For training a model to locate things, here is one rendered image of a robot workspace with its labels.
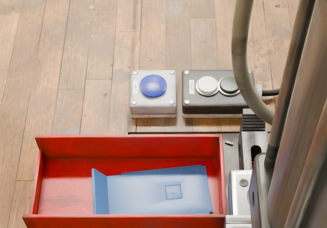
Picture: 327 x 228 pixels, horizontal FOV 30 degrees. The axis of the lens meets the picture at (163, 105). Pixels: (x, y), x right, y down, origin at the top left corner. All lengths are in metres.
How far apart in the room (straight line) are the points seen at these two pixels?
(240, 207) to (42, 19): 0.59
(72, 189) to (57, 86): 0.18
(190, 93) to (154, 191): 0.16
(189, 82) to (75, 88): 0.18
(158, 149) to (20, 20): 0.36
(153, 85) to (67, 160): 0.16
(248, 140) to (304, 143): 0.49
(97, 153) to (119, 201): 0.08
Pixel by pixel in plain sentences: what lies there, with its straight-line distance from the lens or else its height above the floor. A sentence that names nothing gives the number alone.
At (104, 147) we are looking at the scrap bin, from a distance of 0.83.
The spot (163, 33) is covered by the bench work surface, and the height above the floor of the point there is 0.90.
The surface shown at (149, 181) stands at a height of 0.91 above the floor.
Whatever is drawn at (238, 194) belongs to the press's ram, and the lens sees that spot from 0.56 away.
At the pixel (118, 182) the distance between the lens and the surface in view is 0.83.
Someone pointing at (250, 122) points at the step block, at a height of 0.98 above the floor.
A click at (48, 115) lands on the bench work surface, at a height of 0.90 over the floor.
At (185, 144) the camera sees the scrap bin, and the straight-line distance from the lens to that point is 0.82.
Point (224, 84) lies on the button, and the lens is 0.88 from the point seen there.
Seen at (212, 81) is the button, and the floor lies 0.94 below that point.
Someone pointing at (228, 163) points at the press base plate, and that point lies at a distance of 0.86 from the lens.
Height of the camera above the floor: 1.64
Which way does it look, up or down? 55 degrees down
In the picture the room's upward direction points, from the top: 3 degrees counter-clockwise
